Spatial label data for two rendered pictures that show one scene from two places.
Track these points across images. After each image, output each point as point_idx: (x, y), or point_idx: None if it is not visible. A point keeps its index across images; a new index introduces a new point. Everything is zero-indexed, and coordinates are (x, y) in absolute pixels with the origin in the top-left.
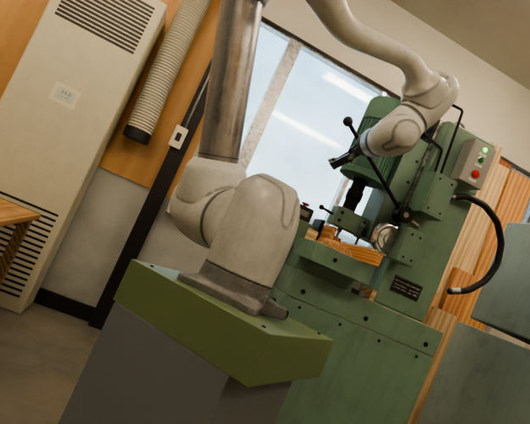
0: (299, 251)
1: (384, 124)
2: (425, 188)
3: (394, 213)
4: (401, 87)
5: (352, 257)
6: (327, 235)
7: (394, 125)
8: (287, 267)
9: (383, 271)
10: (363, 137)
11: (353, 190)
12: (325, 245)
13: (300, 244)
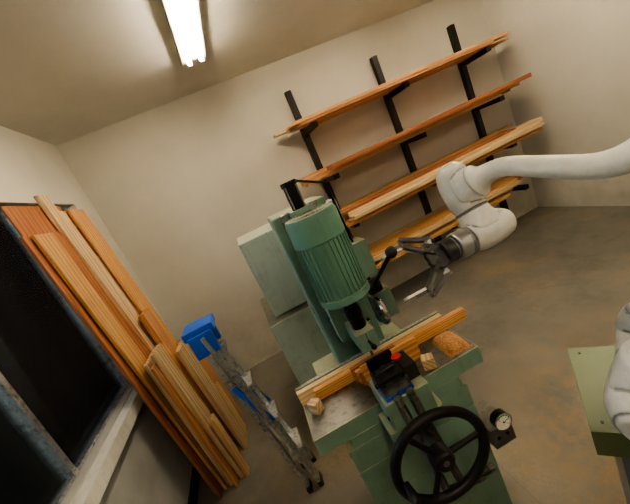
0: (451, 375)
1: (507, 224)
2: (365, 256)
3: (377, 289)
4: (476, 189)
5: (453, 331)
6: (413, 349)
7: (516, 220)
8: (442, 400)
9: (378, 331)
10: (472, 247)
11: (359, 307)
12: (471, 342)
13: (444, 373)
